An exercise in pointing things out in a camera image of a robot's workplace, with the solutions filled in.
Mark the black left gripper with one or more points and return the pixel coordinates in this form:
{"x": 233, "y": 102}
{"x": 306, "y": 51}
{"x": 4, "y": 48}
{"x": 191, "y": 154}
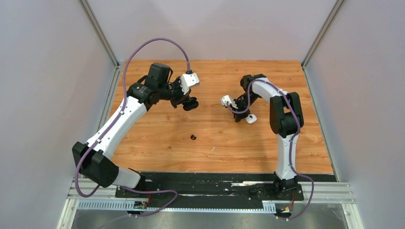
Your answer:
{"x": 182, "y": 97}

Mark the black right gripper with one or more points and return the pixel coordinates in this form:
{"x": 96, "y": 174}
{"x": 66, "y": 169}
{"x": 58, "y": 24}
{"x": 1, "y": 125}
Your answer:
{"x": 238, "y": 116}

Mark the black earbud case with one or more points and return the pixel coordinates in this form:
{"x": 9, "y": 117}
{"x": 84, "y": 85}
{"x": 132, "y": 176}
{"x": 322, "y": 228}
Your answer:
{"x": 190, "y": 104}

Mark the white earbud charging case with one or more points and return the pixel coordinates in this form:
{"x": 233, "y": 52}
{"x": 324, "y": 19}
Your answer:
{"x": 251, "y": 118}

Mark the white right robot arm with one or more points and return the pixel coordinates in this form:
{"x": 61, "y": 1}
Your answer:
{"x": 285, "y": 119}

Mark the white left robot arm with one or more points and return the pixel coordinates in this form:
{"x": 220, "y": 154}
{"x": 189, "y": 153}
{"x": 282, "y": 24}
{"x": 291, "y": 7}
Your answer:
{"x": 93, "y": 158}

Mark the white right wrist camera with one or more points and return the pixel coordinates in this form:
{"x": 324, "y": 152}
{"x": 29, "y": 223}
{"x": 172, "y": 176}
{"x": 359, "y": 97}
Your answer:
{"x": 228, "y": 101}

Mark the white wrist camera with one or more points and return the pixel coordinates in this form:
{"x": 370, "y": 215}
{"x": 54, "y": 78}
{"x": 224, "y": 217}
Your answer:
{"x": 189, "y": 81}
{"x": 228, "y": 101}

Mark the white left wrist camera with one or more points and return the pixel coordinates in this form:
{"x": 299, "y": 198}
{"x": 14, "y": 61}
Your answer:
{"x": 189, "y": 81}

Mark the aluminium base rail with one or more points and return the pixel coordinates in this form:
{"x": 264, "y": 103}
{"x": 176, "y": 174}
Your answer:
{"x": 214, "y": 196}

